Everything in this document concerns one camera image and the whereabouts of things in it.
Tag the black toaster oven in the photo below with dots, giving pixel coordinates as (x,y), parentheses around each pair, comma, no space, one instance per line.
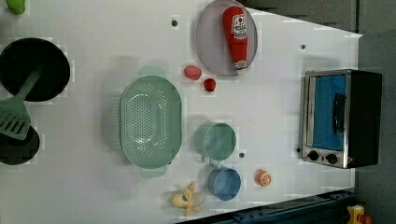
(341,118)

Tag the small red toy fruit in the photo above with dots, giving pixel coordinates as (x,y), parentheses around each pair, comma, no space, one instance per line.
(210,84)

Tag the green cup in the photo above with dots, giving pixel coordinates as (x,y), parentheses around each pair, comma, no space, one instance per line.
(215,141)

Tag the pink toy strawberry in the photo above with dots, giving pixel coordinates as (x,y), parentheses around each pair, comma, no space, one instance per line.
(192,72)

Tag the green oval colander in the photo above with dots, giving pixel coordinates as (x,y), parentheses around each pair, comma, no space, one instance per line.
(150,122)

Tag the pink round plate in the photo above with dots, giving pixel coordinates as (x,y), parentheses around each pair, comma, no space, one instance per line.
(211,43)

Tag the blue cup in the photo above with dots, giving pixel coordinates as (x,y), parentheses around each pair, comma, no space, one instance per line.
(224,183)

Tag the peeled banana toy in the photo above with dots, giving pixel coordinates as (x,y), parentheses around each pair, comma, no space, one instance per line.
(188,199)

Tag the orange slice toy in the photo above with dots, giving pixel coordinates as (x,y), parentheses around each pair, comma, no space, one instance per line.
(263,178)

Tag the red ketchup bottle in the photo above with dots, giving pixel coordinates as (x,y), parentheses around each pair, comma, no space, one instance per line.
(236,34)

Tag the green slotted spatula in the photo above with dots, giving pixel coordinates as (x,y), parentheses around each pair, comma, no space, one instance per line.
(14,117)

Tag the yellow clamp object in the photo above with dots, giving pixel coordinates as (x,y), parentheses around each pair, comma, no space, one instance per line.
(358,216)

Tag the black frying pan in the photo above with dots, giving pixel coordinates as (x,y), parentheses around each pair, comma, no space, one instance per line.
(21,57)

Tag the black round pot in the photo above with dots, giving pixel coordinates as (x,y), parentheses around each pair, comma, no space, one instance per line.
(14,151)

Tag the lime green toy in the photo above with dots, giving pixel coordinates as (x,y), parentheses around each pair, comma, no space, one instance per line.
(16,7)

